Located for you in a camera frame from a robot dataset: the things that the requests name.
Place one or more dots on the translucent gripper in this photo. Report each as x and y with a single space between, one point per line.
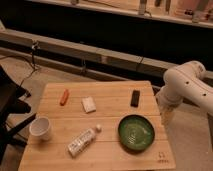
166 112

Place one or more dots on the white sponge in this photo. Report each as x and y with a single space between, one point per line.
88 104

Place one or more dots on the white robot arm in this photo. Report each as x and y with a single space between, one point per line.
185 81

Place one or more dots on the green ceramic bowl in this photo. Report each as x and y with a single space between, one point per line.
136 133

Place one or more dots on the black rectangular block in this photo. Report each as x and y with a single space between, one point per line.
135 98

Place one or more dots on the white plastic bottle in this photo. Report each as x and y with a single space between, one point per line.
77 145

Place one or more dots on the orange carrot toy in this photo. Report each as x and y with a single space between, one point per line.
64 97

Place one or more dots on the white cup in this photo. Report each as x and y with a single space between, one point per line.
41 128

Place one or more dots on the black chair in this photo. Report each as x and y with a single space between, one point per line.
10 103

